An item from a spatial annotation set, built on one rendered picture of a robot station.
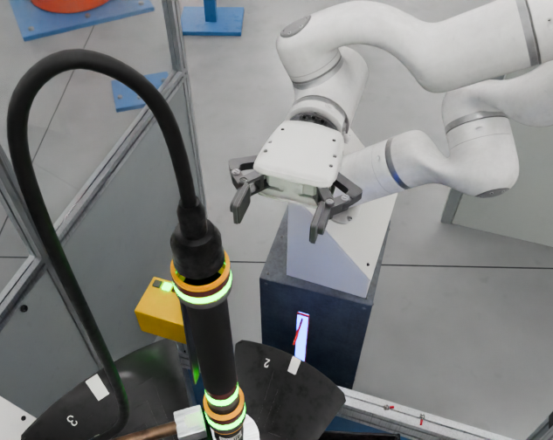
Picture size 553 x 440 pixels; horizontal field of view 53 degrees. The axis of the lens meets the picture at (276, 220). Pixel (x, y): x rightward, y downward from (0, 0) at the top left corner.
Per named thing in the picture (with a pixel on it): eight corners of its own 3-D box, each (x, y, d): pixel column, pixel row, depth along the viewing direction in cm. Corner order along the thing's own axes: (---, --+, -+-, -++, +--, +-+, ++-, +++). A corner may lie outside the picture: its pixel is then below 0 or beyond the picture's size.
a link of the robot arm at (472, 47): (516, -51, 58) (262, 51, 71) (543, 78, 67) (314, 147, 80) (506, -79, 64) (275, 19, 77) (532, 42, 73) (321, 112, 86)
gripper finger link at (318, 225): (349, 209, 67) (335, 250, 63) (323, 202, 68) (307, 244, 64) (351, 190, 65) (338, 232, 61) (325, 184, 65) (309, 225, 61)
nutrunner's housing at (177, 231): (220, 469, 69) (163, 231, 34) (213, 437, 71) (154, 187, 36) (251, 459, 69) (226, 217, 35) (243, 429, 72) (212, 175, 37)
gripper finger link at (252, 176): (286, 175, 71) (275, 205, 67) (250, 168, 71) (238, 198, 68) (286, 159, 68) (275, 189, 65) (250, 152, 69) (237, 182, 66)
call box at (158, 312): (141, 333, 131) (133, 310, 123) (160, 299, 137) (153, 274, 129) (204, 354, 128) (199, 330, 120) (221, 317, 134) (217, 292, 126)
